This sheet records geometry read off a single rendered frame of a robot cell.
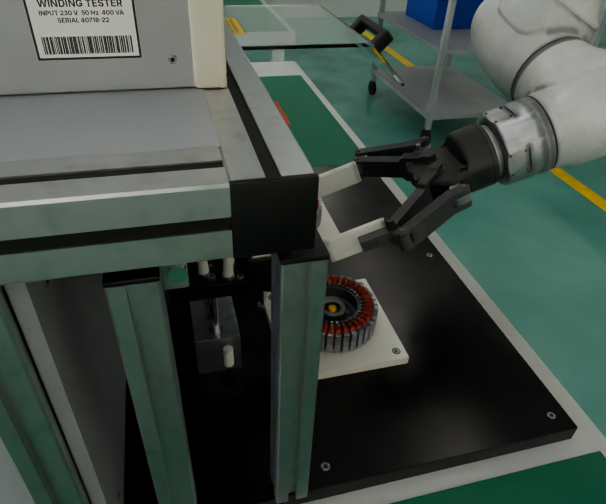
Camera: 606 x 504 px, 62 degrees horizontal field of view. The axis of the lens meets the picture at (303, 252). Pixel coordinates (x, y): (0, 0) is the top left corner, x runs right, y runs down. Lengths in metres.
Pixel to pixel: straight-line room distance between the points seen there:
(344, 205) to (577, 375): 1.17
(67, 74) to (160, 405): 0.23
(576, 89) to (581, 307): 1.57
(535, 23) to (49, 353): 0.62
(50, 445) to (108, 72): 0.24
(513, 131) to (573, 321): 1.51
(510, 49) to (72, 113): 0.53
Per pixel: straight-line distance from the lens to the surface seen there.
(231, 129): 0.31
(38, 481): 0.41
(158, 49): 0.37
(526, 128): 0.61
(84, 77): 0.37
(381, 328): 0.65
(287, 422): 0.42
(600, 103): 0.63
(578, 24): 0.73
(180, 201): 0.25
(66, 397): 0.36
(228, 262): 0.51
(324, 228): 0.82
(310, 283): 0.32
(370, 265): 0.77
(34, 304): 0.31
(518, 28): 0.72
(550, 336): 1.96
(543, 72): 0.67
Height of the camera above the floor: 1.24
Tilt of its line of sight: 36 degrees down
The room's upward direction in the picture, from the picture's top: 3 degrees clockwise
